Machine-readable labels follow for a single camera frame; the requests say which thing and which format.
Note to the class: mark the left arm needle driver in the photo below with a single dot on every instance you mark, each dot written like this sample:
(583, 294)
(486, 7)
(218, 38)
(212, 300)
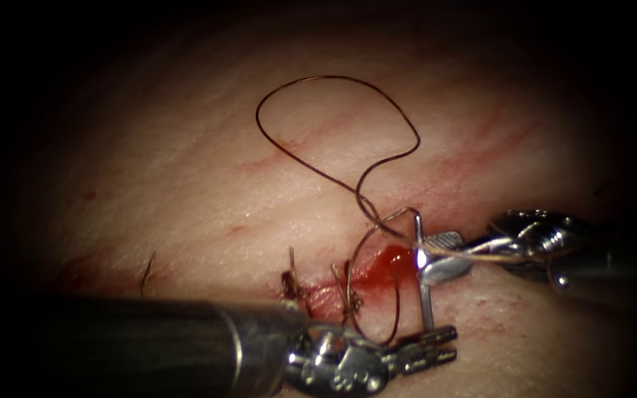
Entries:
(335, 362)

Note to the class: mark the right arm needle driver jaw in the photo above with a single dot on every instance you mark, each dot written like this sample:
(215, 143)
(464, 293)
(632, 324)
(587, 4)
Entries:
(444, 241)
(445, 269)

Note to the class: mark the dark right arm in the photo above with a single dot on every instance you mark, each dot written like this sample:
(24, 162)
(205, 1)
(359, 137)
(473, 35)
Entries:
(606, 276)

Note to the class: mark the left arm needle driver jaw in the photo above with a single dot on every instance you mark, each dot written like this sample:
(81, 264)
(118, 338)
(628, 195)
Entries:
(423, 335)
(426, 356)

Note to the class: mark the tissue pad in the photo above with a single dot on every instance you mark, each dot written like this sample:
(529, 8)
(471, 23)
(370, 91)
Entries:
(197, 166)

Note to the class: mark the dark left arm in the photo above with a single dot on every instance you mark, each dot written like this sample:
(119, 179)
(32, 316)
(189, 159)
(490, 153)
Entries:
(158, 343)

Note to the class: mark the black thread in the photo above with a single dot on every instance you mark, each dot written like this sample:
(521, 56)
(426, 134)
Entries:
(356, 193)

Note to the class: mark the black stitching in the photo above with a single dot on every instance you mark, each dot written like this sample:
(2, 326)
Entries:
(291, 287)

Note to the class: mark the right arm needle driver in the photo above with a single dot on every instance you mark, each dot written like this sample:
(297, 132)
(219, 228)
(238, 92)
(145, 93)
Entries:
(523, 229)

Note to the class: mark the curved steel needle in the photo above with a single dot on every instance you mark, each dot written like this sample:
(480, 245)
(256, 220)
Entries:
(427, 304)

